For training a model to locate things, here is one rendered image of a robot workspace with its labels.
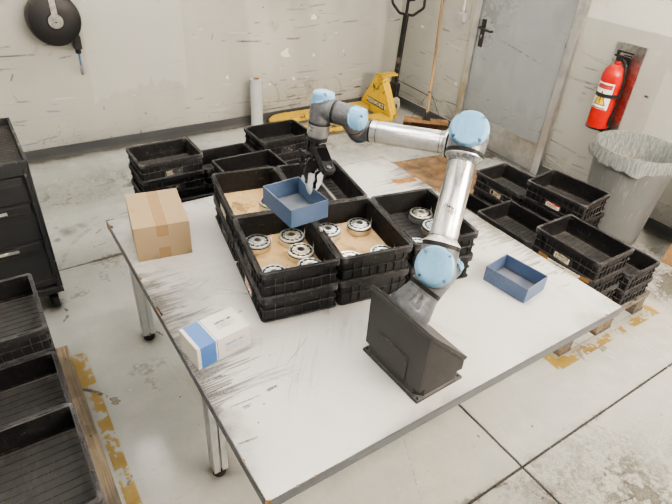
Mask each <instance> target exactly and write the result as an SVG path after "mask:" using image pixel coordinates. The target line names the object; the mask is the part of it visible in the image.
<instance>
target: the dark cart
mask: <svg viewBox="0 0 672 504"><path fill-rule="evenodd" d="M26 273H30V274H31V275H32V278H33V281H34V284H35V287H36V290H37V293H38V296H39V298H40V297H44V296H47V295H48V296H49V298H50V301H51V303H52V304H53V306H54V307H58V306H60V305H61V303H60V300H59V296H58V294H57V293H58V292H61V291H64V287H63V283H62V280H61V276H60V273H59V269H58V266H57V262H56V259H55V256H54V252H53V249H52V245H51V242H50V238H49V235H48V231H47V228H46V224H45V221H44V217H43V214H42V210H41V207H40V203H39V200H38V196H37V193H36V189H35V186H34V183H33V179H32V176H31V172H30V169H29V165H28V162H27V159H26V157H25V154H24V152H23V149H22V147H21V145H20V142H19V140H18V138H17V135H16V133H15V131H14V128H13V126H12V124H11V121H10V119H9V117H7V118H0V280H3V279H7V278H10V277H14V276H18V275H22V274H26Z"/></svg>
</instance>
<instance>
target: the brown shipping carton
mask: <svg viewBox="0 0 672 504"><path fill-rule="evenodd" d="M125 200H126V206H127V211H128V216H129V222H130V227H131V231H132V236H133V240H134V244H135V248H136V253H137V257H138V261H139V262H143V261H149V260H154V259H160V258H165V257H171V256H177V255H182V254H188V253H192V243H191V234H190V225H189V219H188V217H187V214H186V212H185V209H184V207H183V204H182V202H181V199H180V197H179V194H178V192H177V189H176V188H172V189H165V190H158V191H150V192H143V193H136V194H128V195H125Z"/></svg>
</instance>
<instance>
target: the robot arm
mask: <svg viewBox="0 0 672 504"><path fill-rule="evenodd" d="M310 104H311V105H310V112H309V120H308V127H307V132H305V136H306V137H307V141H306V147H303V148H299V153H298V161H297V162H298V163H299V164H300V165H301V166H302V167H304V169H303V175H302V177H301V179H302V181H303V183H304V184H305V186H306V190H307V192H308V193H309V194H311V193H312V191H313V190H312V187H313V188H314V189H316V190H317V189H318V188H319V187H320V185H321V183H322V182H323V180H324V178H325V176H326V175H333V173H334V172H335V171H336V169H335V166H334V164H333V161H332V159H331V156H330V154H329V151H328V149H327V146H326V144H322V143H326V142H327V139H328V136H329V131H330V124H331V123H333V124H337V125H340V126H342V127H343V128H344V130H345V131H346V132H347V134H348V136H349V138H350V139H351V140H353V141H354V142H356V143H364V142H372V143H378V144H384V145H391V146H397V147H403V148H409V149H415V150H421V151H428V152H434V153H440V154H441V155H442V156H443V157H445V158H447V159H448V163H447V167H446V171H445V175H444V179H443V182H442V186H441V190H440V194H439V198H438V202H437V206H436V210H435V214H434V218H433V222H432V226H431V230H430V234H429V235H428V236H427V237H425V238H423V241H422V245H421V249H420V252H419V254H418V255H417V257H416V260H415V265H414V267H415V274H414V275H413V276H412V278H411V279H410V280H409V281H408V282H407V283H406V284H404V285H403V286H402V287H400V288H399V289H398V290H397V291H394V292H393V293H392V294H391V296H390V297H391V298H392V299H393V300H394V301H395V302H396V303H397V304H398V305H399V306H401V307H402V308H403V309H404V310H405V311H407V312H408V313H409V314H411V315H412V316H413V317H415V318H416V319H417V320H419V321H420V322H422V323H423V324H425V325H427V324H428V323H429V322H430V320H431V316H432V314H433V312H434V309H435V307H436V304H437V303H438V301H439V300H440V299H441V298H442V296H443V295H444V294H445V293H446V291H447V290H448V289H449V287H450V286H451V285H452V284H453V282H454V281H455V280H456V279H457V277H458V276H460V275H461V273H462V271H463V269H464V264H463V262H462V261H460V259H459V254H460V250H461V247H460V245H459V244H458V242H457V240H458V236H459V232H460V228H461V224H462V220H463V216H464V212H465V208H466V204H467V200H468V196H469V192H470V188H471V184H472V180H473V176H474V172H475V168H476V166H477V165H478V164H480V163H481V162H482V161H483V157H484V153H485V152H486V150H487V148H488V144H489V133H490V125H489V122H488V120H487V118H486V117H485V116H484V115H483V114H482V113H480V112H477V111H474V110H467V111H463V112H461V113H459V114H457V115H456V116H455V117H454V118H453V119H452V121H451V123H450V126H449V128H448V129H447V130H445V131H442V130H436V129H429V128H422V127H416V126H409V125H402V124H396V123H389V122H382V121H376V120H369V119H368V111H367V109H365V108H362V107H360V106H358V105H353V104H349V103H345V102H341V101H338V100H335V93H334V92H333V91H330V90H327V89H316V90H314V91H313V93H312V99H311V102H310ZM303 149H305V150H303ZM300 154H301V160H299V156H300ZM314 171H315V173H314V174H313V173H311V172H314ZM313 183H314V186H313Z"/></svg>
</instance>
